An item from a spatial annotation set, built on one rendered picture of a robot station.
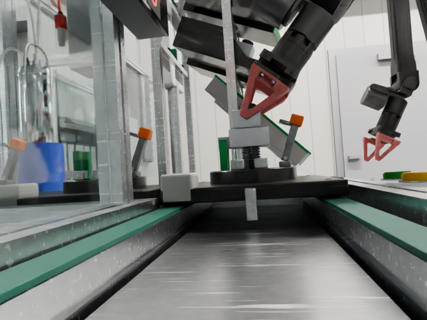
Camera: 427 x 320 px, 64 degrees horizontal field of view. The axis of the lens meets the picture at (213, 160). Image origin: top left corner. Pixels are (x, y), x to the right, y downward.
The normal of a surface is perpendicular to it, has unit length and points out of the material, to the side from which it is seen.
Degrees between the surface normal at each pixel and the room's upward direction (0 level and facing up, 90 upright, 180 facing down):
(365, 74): 90
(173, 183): 90
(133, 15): 180
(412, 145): 90
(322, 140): 90
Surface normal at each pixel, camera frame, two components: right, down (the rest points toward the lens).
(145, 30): 0.07, 1.00
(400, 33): -0.16, -0.02
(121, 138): 0.99, -0.07
